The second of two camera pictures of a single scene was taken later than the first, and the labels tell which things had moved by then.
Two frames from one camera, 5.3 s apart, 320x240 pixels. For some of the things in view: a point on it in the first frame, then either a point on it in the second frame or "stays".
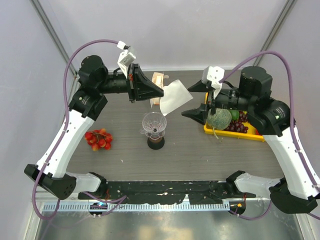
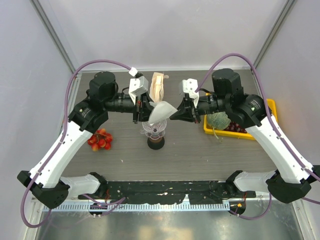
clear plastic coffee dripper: [153, 125] stays
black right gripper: [200, 114] to [187, 112]
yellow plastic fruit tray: [251, 134] stays
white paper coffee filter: [175, 95] to [160, 112]
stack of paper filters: [157, 78] stays
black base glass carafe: [156, 144] stays
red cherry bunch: [98, 139] stays
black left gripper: [139, 86] to [145, 110]
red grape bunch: [236, 125] stays
